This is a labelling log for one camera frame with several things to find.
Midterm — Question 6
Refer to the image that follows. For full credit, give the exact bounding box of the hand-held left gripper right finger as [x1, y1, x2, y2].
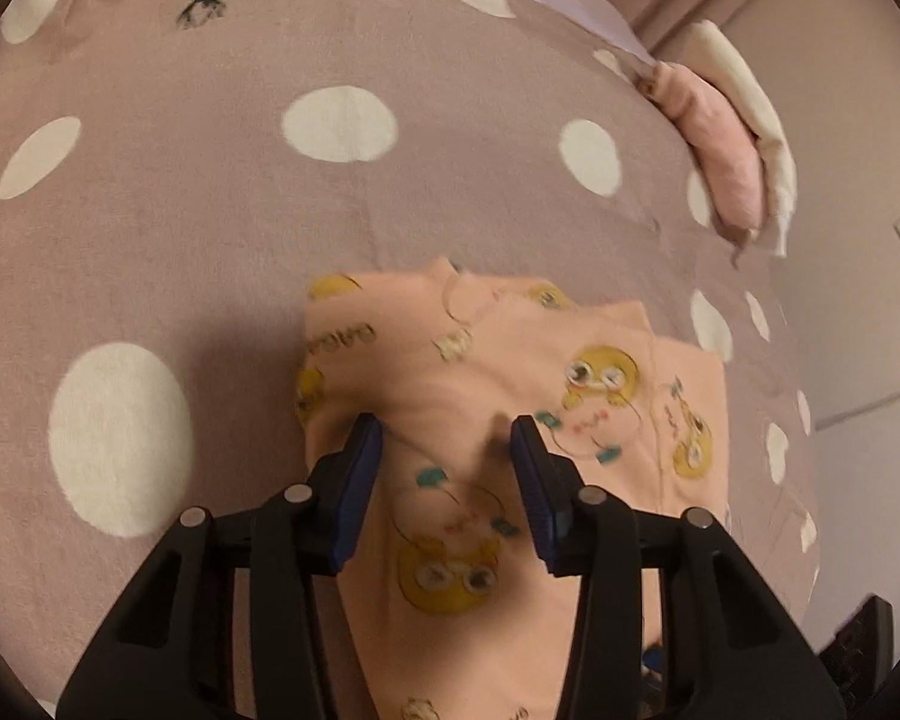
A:
[510, 414, 848, 720]

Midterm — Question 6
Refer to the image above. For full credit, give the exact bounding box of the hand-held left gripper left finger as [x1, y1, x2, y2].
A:
[56, 414, 383, 720]

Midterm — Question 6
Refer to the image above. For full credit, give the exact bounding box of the orange cartoon print shirt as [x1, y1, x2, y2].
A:
[296, 256, 725, 720]

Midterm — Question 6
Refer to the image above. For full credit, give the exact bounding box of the mauve polka dot blanket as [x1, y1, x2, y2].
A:
[0, 0, 822, 720]

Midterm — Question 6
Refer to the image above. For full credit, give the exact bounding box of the lavender bed sheet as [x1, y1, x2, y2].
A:
[487, 0, 657, 68]

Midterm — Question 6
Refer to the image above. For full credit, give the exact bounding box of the white folded cloth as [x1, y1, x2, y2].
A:
[682, 20, 798, 260]

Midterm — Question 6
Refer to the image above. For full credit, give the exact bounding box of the pink folded cloth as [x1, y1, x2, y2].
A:
[641, 61, 766, 241]

